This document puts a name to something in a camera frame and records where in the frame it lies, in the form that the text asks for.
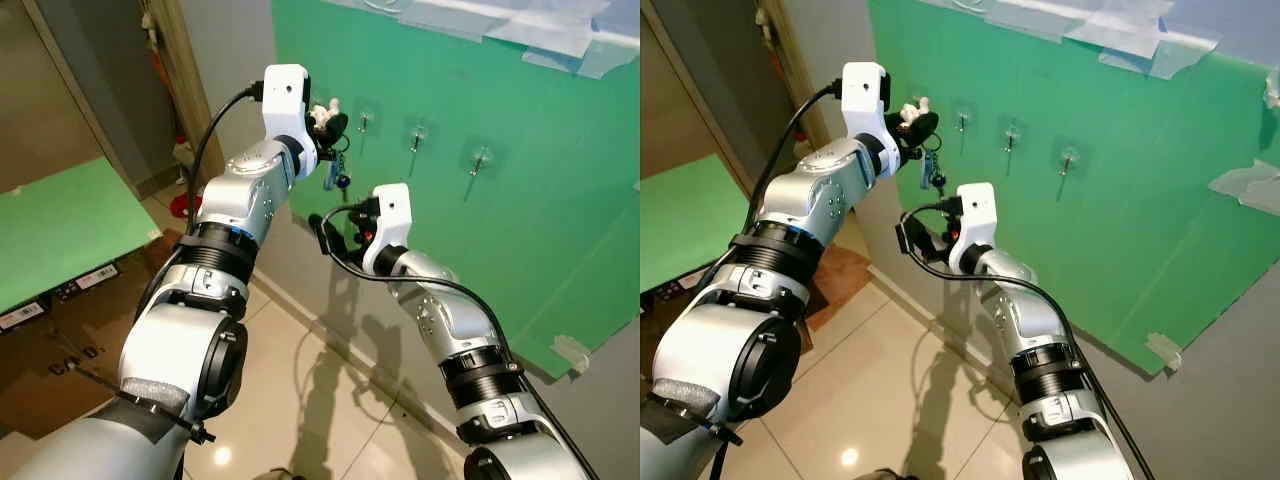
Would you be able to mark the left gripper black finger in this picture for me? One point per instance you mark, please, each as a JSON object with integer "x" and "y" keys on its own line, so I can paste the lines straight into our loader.
{"x": 338, "y": 130}
{"x": 925, "y": 130}

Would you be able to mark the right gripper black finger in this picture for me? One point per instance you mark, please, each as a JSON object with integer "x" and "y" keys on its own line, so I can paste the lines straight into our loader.
{"x": 320, "y": 235}
{"x": 908, "y": 235}

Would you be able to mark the key bunch with white charm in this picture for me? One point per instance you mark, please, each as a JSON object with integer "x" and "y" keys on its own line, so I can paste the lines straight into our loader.
{"x": 908, "y": 112}
{"x": 320, "y": 112}

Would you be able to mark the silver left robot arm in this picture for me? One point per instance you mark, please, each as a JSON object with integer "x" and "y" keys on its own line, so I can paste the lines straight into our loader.
{"x": 180, "y": 350}
{"x": 720, "y": 360}

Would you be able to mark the clear adhesive metal hook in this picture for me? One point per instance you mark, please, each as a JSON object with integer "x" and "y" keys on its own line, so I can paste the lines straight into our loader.
{"x": 366, "y": 120}
{"x": 1013, "y": 135}
{"x": 1071, "y": 158}
{"x": 481, "y": 158}
{"x": 964, "y": 117}
{"x": 420, "y": 133}

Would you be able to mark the brown doormat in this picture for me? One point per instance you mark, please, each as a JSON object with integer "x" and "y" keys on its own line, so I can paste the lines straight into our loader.
{"x": 840, "y": 290}

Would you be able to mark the wood grain door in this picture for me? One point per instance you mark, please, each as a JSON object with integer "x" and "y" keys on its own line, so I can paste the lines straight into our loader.
{"x": 800, "y": 70}
{"x": 195, "y": 90}

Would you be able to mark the small red object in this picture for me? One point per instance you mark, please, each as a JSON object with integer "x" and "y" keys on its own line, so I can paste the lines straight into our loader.
{"x": 186, "y": 206}

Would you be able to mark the green board with hooks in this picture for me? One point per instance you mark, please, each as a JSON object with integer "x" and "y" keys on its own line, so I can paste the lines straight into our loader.
{"x": 520, "y": 250}
{"x": 1150, "y": 270}

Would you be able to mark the white hanging trinket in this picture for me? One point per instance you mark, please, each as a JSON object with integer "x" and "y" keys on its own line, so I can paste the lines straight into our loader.
{"x": 765, "y": 17}
{"x": 150, "y": 30}

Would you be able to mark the wide translucent tape strip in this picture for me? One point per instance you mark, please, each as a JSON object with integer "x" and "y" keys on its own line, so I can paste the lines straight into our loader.
{"x": 560, "y": 40}
{"x": 1130, "y": 35}

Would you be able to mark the plain green board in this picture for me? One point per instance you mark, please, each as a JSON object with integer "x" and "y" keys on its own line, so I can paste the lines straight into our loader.
{"x": 680, "y": 230}
{"x": 70, "y": 230}

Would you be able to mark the white door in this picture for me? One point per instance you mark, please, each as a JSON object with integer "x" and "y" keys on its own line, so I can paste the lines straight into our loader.
{"x": 40, "y": 90}
{"x": 670, "y": 90}

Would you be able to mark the white corner tape piece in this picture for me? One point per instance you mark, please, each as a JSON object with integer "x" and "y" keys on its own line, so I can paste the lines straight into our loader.
{"x": 570, "y": 353}
{"x": 1163, "y": 350}

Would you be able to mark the crumpled white tape patch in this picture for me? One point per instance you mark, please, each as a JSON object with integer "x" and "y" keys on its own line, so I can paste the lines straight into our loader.
{"x": 1250, "y": 190}

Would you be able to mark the small white tape scrap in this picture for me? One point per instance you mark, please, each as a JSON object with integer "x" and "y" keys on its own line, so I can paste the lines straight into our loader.
{"x": 1272, "y": 90}

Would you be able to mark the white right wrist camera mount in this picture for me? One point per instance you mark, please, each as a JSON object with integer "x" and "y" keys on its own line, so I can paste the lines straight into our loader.
{"x": 390, "y": 210}
{"x": 975, "y": 210}

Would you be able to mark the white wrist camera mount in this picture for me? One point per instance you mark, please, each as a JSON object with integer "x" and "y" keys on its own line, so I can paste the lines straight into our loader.
{"x": 285, "y": 95}
{"x": 975, "y": 210}
{"x": 865, "y": 92}
{"x": 390, "y": 210}

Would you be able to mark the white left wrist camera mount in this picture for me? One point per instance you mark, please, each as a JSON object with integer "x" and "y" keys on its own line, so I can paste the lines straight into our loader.
{"x": 865, "y": 92}
{"x": 285, "y": 95}

